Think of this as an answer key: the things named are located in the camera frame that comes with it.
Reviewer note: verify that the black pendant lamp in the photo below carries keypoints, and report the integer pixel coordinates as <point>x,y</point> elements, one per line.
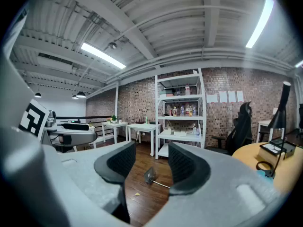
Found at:
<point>81,94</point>
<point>74,97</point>
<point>38,95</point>

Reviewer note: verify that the white metal shelf unit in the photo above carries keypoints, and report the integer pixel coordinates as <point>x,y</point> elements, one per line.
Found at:
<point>181,117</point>

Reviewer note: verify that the blue cloth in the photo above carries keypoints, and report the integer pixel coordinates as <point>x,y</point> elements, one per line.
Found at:
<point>262,174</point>

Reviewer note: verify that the stacked flat boxes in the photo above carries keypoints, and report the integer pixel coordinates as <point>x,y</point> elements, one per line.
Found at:
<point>166,93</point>

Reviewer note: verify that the round wooden table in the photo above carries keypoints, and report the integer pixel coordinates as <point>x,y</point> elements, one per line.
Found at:
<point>288,169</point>

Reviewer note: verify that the dark red router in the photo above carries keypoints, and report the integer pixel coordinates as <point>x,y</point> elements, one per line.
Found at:
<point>140,120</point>

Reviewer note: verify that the orange drink bottle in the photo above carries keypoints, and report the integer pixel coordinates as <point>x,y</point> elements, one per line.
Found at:
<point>190,111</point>

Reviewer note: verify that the clear spray bottle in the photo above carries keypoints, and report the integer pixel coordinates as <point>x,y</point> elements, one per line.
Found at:
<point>194,128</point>

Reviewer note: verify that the ceiling air conditioner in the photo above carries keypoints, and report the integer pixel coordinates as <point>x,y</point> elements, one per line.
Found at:
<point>55,61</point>

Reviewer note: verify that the small white box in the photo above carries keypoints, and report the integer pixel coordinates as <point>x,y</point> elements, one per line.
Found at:
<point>168,131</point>

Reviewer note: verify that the black office chair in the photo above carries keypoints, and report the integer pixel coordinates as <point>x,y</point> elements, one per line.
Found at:
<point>240,129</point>

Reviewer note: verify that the small white table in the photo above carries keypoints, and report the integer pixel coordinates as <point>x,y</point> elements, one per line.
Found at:
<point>115,124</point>

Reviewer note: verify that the flat white box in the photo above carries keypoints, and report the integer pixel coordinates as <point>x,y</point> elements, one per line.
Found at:
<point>180,133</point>

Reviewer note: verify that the ceiling spotlight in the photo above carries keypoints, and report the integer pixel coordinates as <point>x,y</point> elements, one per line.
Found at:
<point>112,45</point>

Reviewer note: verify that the long ceiling light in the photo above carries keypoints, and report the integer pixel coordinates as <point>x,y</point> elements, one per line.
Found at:
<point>103,55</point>
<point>299,64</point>
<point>260,21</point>

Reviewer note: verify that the white desk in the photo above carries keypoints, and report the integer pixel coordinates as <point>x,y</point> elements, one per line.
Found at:
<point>265,124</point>

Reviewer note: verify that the white paper sheet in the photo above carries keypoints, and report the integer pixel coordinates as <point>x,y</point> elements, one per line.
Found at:
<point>240,96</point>
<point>211,98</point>
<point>232,96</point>
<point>223,96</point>

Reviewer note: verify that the clear plastic bottle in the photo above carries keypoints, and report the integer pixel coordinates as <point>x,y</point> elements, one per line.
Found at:
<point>194,110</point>

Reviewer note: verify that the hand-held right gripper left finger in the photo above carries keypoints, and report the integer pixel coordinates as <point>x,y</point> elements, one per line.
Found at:
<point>111,167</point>

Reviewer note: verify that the grey dustpan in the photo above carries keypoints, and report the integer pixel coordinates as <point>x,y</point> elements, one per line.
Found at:
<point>149,175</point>

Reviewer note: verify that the black desk lamp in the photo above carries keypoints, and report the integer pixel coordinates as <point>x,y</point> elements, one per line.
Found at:
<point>280,117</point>

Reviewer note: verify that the clear bottle with red label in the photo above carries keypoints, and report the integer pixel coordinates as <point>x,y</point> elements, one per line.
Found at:
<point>187,89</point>

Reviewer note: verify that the pink flower pot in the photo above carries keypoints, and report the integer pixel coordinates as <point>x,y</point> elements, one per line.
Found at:
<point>108,120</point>

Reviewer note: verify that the green potted plant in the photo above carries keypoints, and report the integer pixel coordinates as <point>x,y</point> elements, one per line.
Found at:
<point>113,118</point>

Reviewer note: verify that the wooden box with black tray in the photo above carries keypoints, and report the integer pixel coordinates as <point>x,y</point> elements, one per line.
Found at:
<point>275,150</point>

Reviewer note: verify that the yellow drink bottle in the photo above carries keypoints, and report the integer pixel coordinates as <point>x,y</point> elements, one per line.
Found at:
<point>175,111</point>

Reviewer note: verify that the clear bottle with blue label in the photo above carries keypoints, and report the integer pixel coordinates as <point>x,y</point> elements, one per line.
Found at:
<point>182,110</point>

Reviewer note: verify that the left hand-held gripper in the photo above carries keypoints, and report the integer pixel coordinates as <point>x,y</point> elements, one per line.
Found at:
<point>32,118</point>

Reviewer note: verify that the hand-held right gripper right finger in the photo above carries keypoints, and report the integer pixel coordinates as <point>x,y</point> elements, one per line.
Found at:
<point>189,171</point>

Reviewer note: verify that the dark wooden floor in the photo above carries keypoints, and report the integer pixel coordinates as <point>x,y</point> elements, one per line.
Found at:
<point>146,204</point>

